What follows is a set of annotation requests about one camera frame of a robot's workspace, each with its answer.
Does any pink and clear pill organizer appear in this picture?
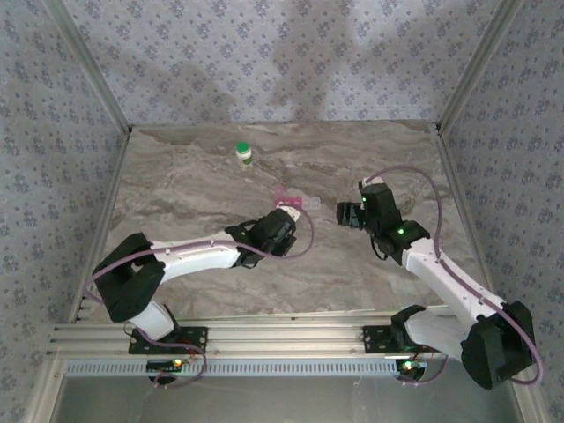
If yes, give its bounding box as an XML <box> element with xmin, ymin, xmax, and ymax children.
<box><xmin>272</xmin><ymin>184</ymin><xmax>322</xmax><ymax>212</ymax></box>

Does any clear pill bottle green cap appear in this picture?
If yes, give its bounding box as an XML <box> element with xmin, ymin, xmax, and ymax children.
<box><xmin>234</xmin><ymin>141</ymin><xmax>256</xmax><ymax>174</ymax></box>

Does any grey metal panel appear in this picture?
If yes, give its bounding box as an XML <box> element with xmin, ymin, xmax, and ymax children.
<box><xmin>48</xmin><ymin>374</ymin><xmax>528</xmax><ymax>423</ymax></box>

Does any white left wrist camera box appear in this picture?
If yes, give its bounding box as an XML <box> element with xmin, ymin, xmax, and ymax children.
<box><xmin>275</xmin><ymin>204</ymin><xmax>306</xmax><ymax>222</ymax></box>

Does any aluminium table side rail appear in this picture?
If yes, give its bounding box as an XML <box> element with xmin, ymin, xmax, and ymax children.
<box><xmin>65</xmin><ymin>130</ymin><xmax>133</xmax><ymax>323</ymax></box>
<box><xmin>435</xmin><ymin>125</ymin><xmax>501</xmax><ymax>308</ymax></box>

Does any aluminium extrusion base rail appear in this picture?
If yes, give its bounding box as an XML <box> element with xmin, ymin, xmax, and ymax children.
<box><xmin>48</xmin><ymin>310</ymin><xmax>528</xmax><ymax>356</ymax></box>

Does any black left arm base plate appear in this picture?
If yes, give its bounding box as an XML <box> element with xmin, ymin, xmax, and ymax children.
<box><xmin>128</xmin><ymin>325</ymin><xmax>209</xmax><ymax>356</ymax></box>

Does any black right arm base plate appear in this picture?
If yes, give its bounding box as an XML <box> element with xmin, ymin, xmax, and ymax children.
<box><xmin>361</xmin><ymin>324</ymin><xmax>444</xmax><ymax>353</ymax></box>

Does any grey slotted cable duct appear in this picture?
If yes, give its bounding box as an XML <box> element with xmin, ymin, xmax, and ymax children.
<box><xmin>63</xmin><ymin>357</ymin><xmax>400</xmax><ymax>378</ymax></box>

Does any aluminium corner post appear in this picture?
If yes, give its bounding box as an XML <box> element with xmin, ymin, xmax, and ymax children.
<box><xmin>434</xmin><ymin>0</ymin><xmax>528</xmax><ymax>133</ymax></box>
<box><xmin>41</xmin><ymin>0</ymin><xmax>133</xmax><ymax>136</ymax></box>

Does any aluminium frame bar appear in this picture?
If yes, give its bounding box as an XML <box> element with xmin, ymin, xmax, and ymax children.
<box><xmin>26</xmin><ymin>354</ymin><xmax>67</xmax><ymax>423</ymax></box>
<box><xmin>513</xmin><ymin>387</ymin><xmax>552</xmax><ymax>423</ymax></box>

